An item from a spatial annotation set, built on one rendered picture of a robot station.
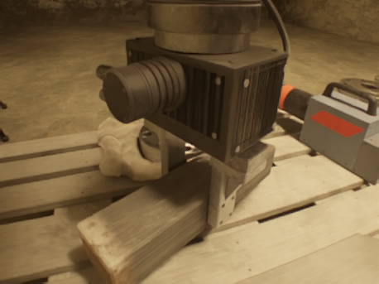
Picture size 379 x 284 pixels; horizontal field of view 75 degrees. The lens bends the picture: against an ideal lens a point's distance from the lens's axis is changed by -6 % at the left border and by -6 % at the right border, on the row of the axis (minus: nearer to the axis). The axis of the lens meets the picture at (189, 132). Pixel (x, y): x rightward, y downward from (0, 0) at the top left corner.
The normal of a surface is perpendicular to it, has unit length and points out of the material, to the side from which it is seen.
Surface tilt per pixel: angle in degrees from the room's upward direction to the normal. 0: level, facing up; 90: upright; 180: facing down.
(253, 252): 0
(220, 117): 90
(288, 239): 0
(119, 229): 0
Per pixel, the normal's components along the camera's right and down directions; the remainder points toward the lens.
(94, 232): 0.02, -0.87
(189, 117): -0.71, 0.33
